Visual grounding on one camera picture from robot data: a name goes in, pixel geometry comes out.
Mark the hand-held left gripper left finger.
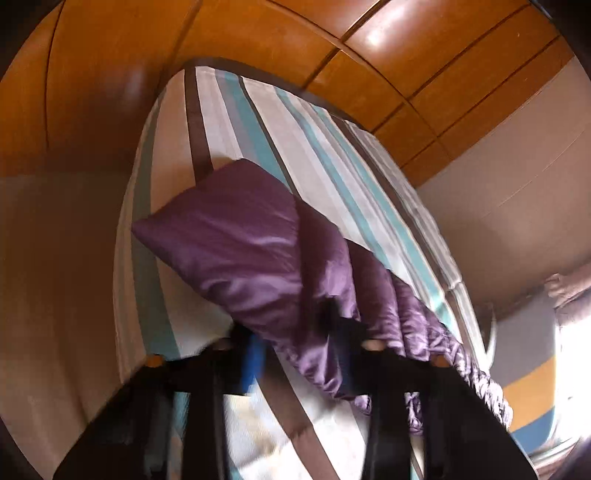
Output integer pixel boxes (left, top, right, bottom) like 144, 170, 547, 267
53, 323, 269, 480

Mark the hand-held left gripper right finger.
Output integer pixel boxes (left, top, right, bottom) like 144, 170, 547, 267
318, 300, 539, 480

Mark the purple quilted jacket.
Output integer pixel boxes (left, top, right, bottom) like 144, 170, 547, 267
131, 158, 514, 437

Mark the grey yellow blue headboard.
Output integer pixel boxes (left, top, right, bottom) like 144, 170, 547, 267
489, 295, 561, 457

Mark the striped bed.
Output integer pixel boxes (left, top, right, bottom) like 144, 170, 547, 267
113, 67, 490, 480

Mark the patterned beige curtain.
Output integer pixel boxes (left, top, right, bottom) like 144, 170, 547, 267
545, 272, 591, 324

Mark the wooden wardrobe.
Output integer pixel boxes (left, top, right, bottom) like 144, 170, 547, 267
0, 0, 575, 188

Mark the white bed side rail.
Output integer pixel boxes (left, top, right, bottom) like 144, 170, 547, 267
480, 307, 498, 365

